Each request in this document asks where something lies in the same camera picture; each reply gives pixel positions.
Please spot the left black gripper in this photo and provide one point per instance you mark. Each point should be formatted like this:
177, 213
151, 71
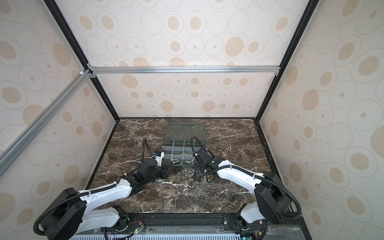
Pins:
165, 172

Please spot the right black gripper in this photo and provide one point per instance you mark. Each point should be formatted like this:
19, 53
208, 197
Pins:
197, 173

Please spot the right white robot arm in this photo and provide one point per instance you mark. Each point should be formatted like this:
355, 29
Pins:
273, 201

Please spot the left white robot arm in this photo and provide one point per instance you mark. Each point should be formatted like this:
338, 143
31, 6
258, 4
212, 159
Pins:
73, 212

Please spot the clear plastic organizer box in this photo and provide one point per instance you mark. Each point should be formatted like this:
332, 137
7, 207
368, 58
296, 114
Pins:
180, 141

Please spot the black base frame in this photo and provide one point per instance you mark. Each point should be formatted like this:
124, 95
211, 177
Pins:
207, 226

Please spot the horizontal aluminium rail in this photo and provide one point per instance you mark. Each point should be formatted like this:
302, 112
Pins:
187, 70

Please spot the diagonal aluminium rail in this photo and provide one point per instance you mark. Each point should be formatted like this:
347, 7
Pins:
26, 137

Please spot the right black corner post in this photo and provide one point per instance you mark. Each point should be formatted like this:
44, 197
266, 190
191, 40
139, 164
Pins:
302, 25

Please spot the black corner post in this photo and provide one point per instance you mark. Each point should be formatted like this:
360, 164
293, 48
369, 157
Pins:
302, 25
59, 18

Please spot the left black corner post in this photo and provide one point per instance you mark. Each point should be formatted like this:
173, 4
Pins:
59, 18

